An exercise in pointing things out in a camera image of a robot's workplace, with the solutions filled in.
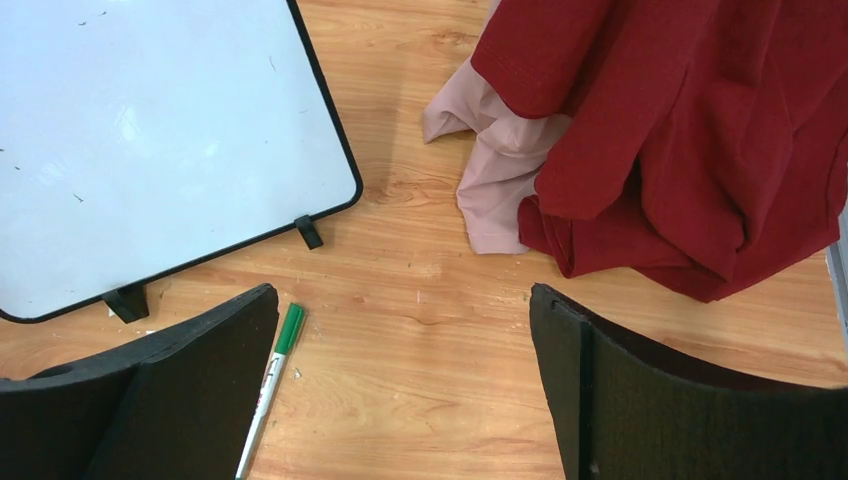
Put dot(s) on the red shirt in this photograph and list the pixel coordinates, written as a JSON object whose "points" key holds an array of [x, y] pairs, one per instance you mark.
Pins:
{"points": [[707, 144]]}

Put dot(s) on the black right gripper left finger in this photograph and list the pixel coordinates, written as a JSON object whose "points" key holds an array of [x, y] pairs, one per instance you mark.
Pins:
{"points": [[174, 404]]}

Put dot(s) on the white whiteboard black frame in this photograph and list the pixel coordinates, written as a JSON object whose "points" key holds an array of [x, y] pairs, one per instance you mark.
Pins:
{"points": [[140, 138]]}

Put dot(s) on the pink garment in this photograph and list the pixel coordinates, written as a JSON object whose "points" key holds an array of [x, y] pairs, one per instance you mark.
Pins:
{"points": [[497, 172]]}

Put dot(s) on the green marker cap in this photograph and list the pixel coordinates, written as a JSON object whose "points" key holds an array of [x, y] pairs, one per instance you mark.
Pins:
{"points": [[290, 330]]}

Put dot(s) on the white whiteboard marker pen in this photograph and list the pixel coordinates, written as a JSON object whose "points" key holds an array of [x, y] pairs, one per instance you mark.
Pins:
{"points": [[266, 394]]}

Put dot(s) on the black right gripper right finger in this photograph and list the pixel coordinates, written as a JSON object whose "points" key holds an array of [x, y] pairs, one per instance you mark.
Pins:
{"points": [[625, 406]]}

